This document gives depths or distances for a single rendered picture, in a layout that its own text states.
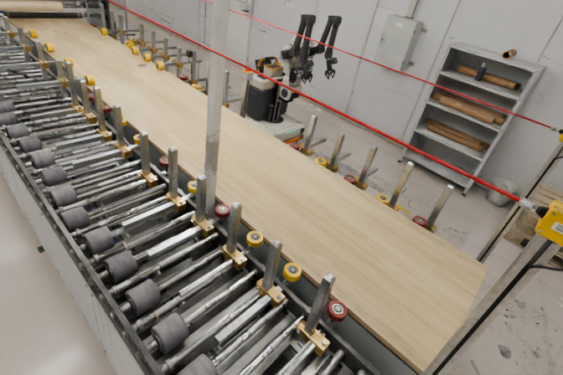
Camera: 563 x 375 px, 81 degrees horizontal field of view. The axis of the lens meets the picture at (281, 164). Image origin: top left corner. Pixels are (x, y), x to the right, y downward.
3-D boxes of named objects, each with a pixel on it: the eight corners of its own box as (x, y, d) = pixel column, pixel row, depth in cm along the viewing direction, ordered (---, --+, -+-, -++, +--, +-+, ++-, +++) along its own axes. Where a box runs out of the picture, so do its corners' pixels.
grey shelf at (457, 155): (410, 152, 471) (461, 41, 388) (474, 183, 425) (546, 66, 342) (397, 161, 441) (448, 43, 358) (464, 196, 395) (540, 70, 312)
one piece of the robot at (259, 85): (242, 121, 423) (250, 57, 378) (271, 114, 460) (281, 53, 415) (260, 133, 406) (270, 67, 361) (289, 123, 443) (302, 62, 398)
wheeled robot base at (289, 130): (235, 130, 431) (236, 112, 418) (269, 120, 474) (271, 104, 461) (271, 153, 397) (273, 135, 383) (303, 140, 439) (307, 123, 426)
